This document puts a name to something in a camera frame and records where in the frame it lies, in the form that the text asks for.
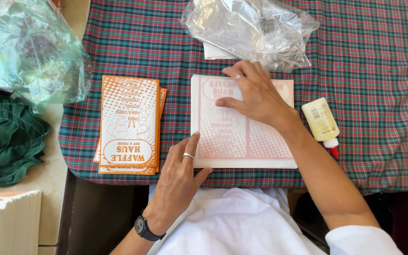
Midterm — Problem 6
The person's right hand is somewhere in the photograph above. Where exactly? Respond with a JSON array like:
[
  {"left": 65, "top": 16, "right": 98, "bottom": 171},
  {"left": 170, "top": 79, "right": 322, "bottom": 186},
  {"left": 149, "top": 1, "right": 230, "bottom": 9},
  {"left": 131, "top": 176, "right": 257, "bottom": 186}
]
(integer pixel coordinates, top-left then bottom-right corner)
[{"left": 215, "top": 59, "right": 299, "bottom": 130}]

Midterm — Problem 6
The person's left hand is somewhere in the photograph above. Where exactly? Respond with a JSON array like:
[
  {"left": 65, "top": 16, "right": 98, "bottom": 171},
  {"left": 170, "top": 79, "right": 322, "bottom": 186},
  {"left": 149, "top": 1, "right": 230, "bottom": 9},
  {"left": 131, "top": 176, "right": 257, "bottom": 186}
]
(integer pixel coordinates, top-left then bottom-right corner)
[{"left": 147, "top": 132, "right": 214, "bottom": 233}]

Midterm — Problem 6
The stack of white paper sheets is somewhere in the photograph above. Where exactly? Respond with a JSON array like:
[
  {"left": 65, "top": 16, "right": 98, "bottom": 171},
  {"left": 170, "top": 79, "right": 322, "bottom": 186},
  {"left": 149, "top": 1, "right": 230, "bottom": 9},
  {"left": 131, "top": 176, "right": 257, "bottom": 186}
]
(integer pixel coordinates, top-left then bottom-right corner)
[{"left": 190, "top": 74, "right": 298, "bottom": 169}]

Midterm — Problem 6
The black wristwatch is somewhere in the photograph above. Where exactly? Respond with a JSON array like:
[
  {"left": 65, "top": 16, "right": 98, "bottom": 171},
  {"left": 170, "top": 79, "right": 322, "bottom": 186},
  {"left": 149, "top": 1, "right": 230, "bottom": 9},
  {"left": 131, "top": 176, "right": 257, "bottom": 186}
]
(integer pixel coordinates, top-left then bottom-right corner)
[{"left": 134, "top": 210, "right": 166, "bottom": 242}]

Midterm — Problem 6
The white folded paper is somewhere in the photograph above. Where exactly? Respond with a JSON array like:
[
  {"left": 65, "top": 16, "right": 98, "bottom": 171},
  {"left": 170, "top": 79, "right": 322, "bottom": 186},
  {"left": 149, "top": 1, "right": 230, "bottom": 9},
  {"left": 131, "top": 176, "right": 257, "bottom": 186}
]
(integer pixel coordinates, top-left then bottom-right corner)
[{"left": 203, "top": 42, "right": 238, "bottom": 61}]

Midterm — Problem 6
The yellow glue bottle red cap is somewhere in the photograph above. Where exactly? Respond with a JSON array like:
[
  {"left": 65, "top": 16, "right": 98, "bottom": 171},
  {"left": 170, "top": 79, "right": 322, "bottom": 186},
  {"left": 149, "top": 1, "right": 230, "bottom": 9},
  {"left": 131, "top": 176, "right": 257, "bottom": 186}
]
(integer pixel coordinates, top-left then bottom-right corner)
[{"left": 301, "top": 97, "right": 341, "bottom": 159}]

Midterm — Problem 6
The clear plastic bag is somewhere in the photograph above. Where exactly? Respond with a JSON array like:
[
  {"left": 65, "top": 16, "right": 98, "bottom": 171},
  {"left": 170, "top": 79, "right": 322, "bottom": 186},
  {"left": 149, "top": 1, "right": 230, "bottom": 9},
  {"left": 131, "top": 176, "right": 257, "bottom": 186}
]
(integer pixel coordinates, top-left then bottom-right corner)
[{"left": 180, "top": 0, "right": 321, "bottom": 73}]

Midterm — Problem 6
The person's white shirt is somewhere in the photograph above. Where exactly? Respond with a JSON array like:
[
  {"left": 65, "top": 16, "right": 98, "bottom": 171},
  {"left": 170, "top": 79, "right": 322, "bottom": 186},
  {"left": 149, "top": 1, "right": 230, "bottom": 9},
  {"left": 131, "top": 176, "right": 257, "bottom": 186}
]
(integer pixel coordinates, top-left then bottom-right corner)
[{"left": 147, "top": 184, "right": 403, "bottom": 255}]

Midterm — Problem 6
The stack of orange printed bags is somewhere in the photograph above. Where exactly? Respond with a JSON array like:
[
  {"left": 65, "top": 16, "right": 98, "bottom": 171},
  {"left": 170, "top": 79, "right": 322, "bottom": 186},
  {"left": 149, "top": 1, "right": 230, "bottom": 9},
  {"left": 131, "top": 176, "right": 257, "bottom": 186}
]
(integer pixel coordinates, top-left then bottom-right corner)
[{"left": 93, "top": 75, "right": 168, "bottom": 175}]

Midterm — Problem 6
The plaid tablecloth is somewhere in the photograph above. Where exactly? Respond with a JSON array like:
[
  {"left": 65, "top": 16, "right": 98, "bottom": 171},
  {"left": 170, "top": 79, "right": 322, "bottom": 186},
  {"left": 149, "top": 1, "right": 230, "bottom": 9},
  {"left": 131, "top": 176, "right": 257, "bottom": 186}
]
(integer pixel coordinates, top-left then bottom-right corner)
[{"left": 58, "top": 0, "right": 408, "bottom": 196}]

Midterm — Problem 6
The tall pile of paper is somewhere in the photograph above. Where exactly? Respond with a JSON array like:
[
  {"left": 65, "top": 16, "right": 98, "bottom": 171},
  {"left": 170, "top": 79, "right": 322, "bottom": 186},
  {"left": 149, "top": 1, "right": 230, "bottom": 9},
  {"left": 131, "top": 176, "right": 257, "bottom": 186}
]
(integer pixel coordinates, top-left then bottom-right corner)
[{"left": 0, "top": 191, "right": 42, "bottom": 255}]

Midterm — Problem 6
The dark green cloth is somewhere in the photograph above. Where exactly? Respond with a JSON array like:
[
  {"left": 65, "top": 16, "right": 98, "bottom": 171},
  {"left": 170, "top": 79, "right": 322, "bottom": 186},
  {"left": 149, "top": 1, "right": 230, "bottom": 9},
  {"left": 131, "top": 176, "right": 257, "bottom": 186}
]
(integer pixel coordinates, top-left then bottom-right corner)
[{"left": 0, "top": 93, "right": 51, "bottom": 188}]

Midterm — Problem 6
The green translucent plastic bag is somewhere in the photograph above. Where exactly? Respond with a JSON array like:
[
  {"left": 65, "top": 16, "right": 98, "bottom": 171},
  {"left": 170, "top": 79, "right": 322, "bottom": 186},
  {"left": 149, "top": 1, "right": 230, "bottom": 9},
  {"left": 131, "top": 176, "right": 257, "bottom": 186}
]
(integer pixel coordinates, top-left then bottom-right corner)
[{"left": 0, "top": 0, "right": 92, "bottom": 114}]

